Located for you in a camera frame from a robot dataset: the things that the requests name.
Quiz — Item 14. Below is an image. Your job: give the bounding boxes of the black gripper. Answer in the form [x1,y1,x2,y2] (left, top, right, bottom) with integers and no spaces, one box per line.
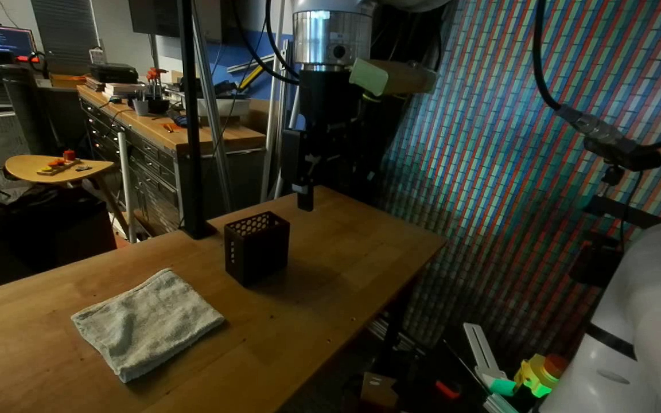
[296,67,366,214]

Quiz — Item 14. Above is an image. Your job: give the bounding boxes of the white towel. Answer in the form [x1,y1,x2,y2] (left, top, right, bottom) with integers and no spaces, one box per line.
[70,267,228,386]

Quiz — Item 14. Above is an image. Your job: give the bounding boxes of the black perforated basket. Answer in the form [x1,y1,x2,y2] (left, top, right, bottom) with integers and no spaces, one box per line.
[223,208,292,289]

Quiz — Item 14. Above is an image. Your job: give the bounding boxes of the black vertical pole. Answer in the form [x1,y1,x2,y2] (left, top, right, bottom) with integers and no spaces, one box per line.
[174,0,217,241]

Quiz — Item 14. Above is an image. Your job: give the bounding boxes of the wooden workbench with drawers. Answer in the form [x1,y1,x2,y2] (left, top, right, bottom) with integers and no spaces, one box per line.
[77,79,269,237]

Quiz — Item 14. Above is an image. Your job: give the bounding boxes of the small cardboard box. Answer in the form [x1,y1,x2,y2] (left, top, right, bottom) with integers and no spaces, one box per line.
[358,369,402,413]

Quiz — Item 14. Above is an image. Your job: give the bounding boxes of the black case on workbench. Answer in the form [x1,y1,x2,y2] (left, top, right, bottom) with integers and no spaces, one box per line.
[88,61,143,84]

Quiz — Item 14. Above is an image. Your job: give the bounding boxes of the white plastic strip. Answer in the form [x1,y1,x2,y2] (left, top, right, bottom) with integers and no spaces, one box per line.
[462,321,509,379]

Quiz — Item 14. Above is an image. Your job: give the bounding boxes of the red small tool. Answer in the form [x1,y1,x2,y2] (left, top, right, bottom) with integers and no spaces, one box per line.
[432,379,463,404]

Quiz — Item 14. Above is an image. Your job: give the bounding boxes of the round wooden stool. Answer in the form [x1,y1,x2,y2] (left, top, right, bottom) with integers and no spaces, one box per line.
[2,150,117,185]

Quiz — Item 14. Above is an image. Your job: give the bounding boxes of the yellow green toy blocks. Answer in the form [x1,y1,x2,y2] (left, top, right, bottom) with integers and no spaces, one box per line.
[511,352,568,402]

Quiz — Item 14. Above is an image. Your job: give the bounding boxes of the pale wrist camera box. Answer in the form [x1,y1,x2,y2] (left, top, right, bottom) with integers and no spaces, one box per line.
[346,58,393,98]

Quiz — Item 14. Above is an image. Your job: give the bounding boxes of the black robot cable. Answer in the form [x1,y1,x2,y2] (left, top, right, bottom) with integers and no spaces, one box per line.
[530,0,661,153]

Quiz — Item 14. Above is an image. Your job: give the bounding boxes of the black camera on stand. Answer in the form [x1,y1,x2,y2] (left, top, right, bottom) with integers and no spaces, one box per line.
[557,106,661,289]

